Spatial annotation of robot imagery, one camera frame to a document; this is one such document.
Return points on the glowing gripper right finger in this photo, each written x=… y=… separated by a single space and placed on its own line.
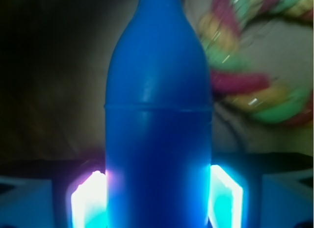
x=226 y=198

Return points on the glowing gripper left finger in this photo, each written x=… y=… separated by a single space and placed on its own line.
x=86 y=197

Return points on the blue plastic bottle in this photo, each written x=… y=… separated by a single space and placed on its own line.
x=158 y=122

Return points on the multicoloured twisted rope toy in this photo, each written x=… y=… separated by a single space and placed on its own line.
x=253 y=93

